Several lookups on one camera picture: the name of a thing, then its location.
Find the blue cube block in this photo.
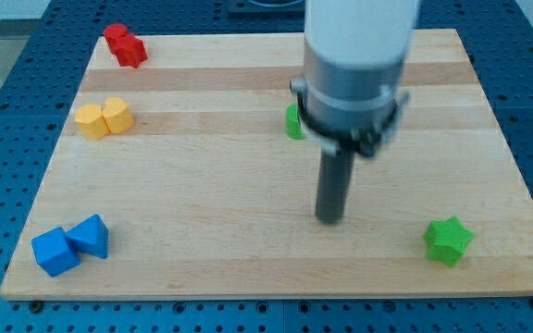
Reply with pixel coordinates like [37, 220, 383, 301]
[31, 227, 81, 278]

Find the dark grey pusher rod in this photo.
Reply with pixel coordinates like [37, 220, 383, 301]
[315, 150, 354, 224]

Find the red cylinder block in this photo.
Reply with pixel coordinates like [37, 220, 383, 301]
[103, 23, 128, 54]

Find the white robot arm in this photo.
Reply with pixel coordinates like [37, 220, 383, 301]
[291, 0, 420, 157]

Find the wooden board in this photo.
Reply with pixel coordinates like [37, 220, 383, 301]
[0, 30, 533, 301]

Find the yellow hexagon block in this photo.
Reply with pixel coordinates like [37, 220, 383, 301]
[74, 104, 109, 141]

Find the green star block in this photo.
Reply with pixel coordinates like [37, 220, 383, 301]
[422, 216, 476, 267]

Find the green cylinder block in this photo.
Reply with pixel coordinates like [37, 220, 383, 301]
[286, 104, 304, 140]

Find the red star block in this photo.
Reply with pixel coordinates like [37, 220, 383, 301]
[114, 33, 148, 68]

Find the yellow heart block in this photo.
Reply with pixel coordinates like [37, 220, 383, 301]
[103, 97, 135, 134]

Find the blue triangle block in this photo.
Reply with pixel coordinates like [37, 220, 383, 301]
[66, 214, 109, 259]

